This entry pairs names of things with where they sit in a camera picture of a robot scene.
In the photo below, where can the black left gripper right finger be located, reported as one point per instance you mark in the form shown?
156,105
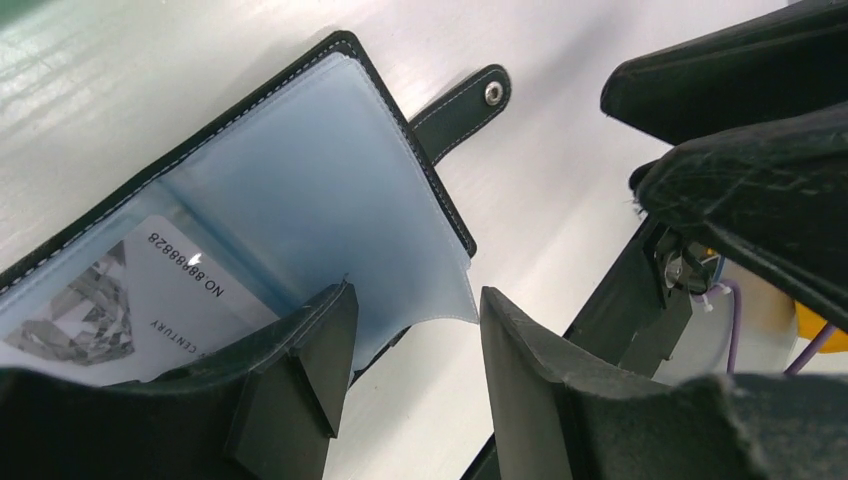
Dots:
561,413

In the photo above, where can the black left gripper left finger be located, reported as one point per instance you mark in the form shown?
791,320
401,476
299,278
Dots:
265,407

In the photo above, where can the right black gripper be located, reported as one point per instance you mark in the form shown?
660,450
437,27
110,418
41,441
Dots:
756,118

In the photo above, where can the silver diamond print card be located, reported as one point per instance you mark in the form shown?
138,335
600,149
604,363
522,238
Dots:
127,304

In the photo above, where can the black leather card holder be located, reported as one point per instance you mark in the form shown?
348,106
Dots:
314,178

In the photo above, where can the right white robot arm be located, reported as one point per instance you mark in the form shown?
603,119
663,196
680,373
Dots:
670,308

